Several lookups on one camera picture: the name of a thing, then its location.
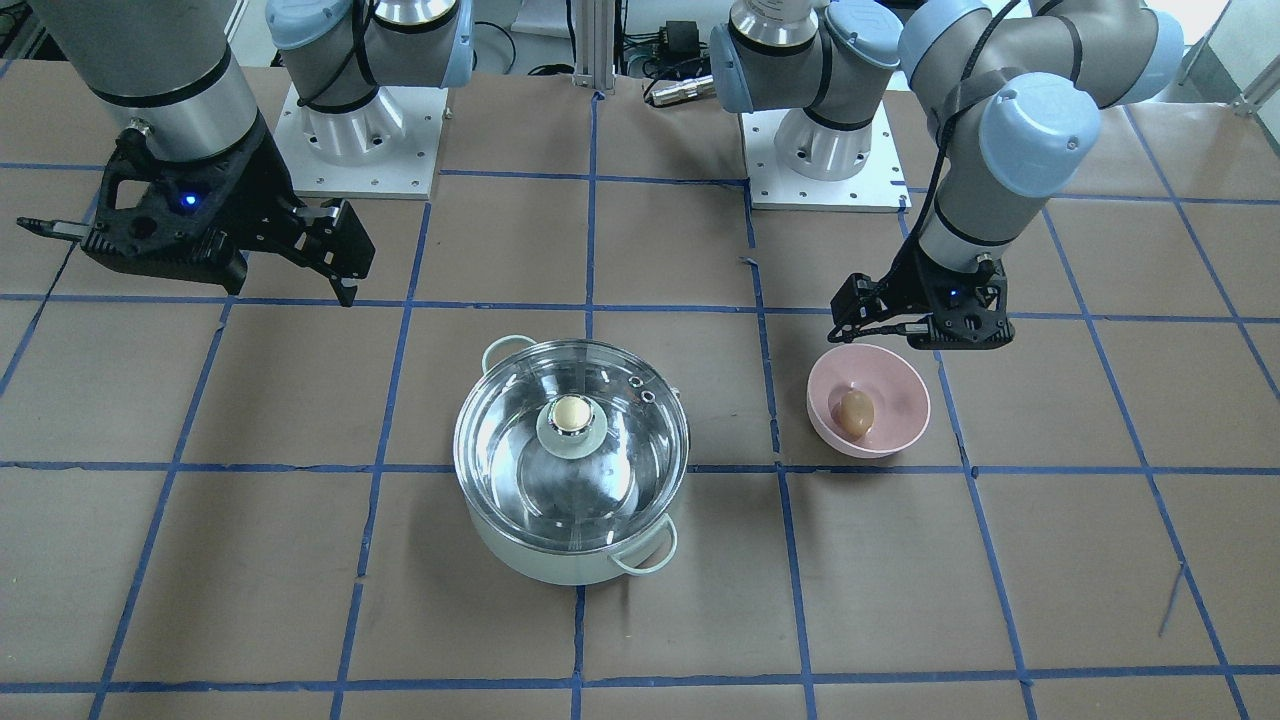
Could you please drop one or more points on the pale green cooking pot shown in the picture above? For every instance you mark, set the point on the pale green cooking pot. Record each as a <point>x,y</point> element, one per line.
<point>570,545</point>

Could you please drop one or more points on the silver cylindrical connector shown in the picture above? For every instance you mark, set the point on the silver cylindrical connector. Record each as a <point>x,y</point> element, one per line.
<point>686,90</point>

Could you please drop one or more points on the beige egg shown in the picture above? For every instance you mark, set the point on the beige egg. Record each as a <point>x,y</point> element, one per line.
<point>856,413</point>

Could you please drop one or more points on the glass pot lid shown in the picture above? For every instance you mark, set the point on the glass pot lid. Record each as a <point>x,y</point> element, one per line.
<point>571,445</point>

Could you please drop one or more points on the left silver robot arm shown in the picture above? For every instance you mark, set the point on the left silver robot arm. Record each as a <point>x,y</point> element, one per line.
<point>1013,106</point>

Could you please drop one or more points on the black power adapter background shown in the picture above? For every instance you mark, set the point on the black power adapter background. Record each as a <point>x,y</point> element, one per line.
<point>679,40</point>

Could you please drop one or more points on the aluminium frame post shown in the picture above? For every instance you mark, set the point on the aluminium frame post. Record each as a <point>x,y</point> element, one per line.
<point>594,33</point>

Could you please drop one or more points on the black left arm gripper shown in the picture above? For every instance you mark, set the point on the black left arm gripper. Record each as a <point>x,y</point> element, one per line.
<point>912,277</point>

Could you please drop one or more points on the pink plastic bowl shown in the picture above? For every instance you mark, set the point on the pink plastic bowl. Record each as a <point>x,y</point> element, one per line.
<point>903,403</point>

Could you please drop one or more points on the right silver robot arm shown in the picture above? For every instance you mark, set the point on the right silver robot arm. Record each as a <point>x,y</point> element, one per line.
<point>169,63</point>

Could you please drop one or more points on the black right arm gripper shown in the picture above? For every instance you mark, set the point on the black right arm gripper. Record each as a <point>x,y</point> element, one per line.
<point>262,193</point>

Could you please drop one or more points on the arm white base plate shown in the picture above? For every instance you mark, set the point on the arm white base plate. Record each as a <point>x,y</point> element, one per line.
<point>795,164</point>
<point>386,150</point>

